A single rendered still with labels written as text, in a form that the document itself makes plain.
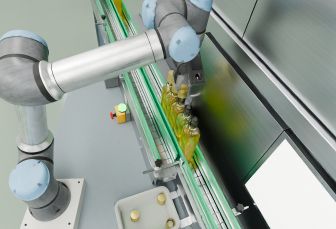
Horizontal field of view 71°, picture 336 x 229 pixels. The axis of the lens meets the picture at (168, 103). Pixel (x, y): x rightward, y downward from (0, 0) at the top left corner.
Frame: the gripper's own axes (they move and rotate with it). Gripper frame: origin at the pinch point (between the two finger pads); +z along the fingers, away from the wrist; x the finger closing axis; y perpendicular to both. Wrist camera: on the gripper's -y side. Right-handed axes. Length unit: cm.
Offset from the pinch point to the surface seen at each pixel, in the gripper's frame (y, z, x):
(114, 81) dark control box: 48, 38, 21
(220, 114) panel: -10.0, 6.6, -12.8
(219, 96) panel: -5.6, 0.9, -12.6
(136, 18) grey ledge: 104, 30, -5
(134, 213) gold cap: -28, 37, 25
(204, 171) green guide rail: -22.5, 26.5, -5.2
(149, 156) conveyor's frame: -8.8, 30.2, 14.0
